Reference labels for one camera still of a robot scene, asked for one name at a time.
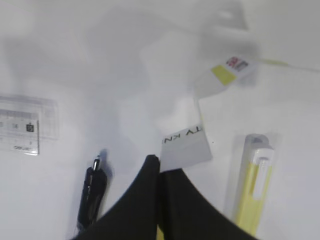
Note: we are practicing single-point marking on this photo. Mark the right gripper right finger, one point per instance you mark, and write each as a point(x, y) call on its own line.
point(185, 214)

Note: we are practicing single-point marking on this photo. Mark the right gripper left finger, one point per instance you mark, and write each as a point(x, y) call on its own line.
point(134, 215)

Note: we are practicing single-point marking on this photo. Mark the yellow white waste paper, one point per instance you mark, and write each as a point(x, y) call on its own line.
point(192, 145)

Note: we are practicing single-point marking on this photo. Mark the yellow utility knife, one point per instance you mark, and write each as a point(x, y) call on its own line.
point(250, 171)

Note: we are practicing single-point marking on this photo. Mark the black pen lower right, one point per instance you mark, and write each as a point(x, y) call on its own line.
point(93, 190)

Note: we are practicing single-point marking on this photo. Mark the clear plastic ruler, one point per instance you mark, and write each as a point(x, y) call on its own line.
point(25, 122)

